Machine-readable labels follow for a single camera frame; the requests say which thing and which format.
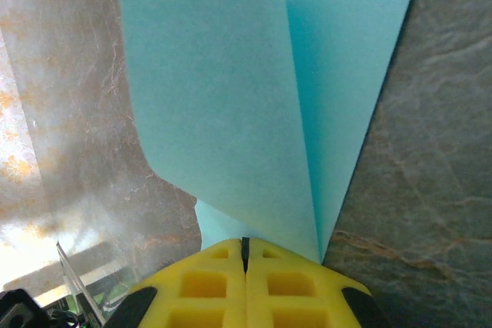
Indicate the light blue paper sheet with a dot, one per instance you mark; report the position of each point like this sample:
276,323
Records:
215,93

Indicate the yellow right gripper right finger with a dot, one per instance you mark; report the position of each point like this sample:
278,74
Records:
292,285

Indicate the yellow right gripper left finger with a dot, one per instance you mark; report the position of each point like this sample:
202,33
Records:
200,285

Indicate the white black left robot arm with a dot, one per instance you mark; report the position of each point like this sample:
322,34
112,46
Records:
19,310

